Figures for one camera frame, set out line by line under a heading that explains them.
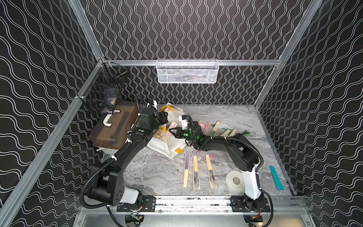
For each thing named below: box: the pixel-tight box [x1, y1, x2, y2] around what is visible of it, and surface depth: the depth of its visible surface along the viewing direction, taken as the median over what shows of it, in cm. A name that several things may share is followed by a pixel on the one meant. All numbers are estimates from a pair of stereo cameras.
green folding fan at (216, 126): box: [209, 120, 221, 137], surface depth 108 cm
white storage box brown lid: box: [88, 101, 140, 163], surface depth 87 cm
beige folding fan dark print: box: [192, 155, 201, 191], surface depth 85 cm
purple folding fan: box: [183, 152, 191, 188], surface depth 87 cm
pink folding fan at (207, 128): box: [203, 121, 212, 136], surface depth 108 cm
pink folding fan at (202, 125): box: [198, 119, 206, 133], surface depth 109 cm
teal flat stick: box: [269, 165, 285, 191], surface depth 84 cm
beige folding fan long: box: [205, 154, 218, 189], surface depth 85 cm
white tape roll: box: [225, 170, 245, 193], surface depth 83 cm
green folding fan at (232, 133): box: [227, 128, 251, 138], surface depth 105 cm
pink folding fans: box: [165, 121, 178, 139], surface depth 90 cm
